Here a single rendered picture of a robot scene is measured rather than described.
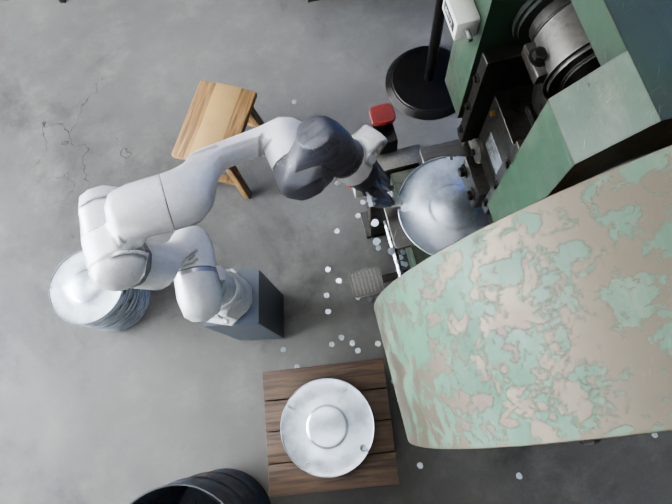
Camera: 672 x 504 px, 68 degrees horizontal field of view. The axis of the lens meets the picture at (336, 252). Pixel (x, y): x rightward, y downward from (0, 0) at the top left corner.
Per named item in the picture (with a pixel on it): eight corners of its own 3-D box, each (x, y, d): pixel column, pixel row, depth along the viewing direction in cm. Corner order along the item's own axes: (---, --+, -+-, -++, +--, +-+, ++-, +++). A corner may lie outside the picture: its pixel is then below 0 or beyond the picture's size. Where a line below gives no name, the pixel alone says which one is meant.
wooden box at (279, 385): (288, 479, 187) (269, 497, 154) (281, 375, 198) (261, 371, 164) (395, 468, 185) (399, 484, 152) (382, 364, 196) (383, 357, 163)
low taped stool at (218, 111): (224, 122, 232) (200, 78, 200) (273, 133, 228) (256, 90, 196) (199, 189, 223) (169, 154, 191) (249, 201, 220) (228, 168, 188)
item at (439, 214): (396, 158, 135) (396, 156, 134) (506, 155, 132) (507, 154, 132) (398, 261, 126) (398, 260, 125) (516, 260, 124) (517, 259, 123)
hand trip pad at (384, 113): (373, 138, 147) (373, 125, 140) (368, 121, 149) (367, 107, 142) (396, 132, 147) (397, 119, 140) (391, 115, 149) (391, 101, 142)
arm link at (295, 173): (286, 177, 109) (301, 214, 105) (248, 152, 98) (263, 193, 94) (354, 129, 104) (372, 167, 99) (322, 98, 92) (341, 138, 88)
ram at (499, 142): (469, 220, 117) (498, 165, 88) (450, 164, 121) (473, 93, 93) (541, 202, 117) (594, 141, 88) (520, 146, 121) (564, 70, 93)
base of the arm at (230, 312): (183, 328, 160) (166, 322, 147) (186, 271, 165) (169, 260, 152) (252, 325, 159) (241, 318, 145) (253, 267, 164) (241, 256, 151)
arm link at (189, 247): (120, 294, 114) (111, 220, 119) (198, 301, 135) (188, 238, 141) (154, 278, 109) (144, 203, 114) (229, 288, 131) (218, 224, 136)
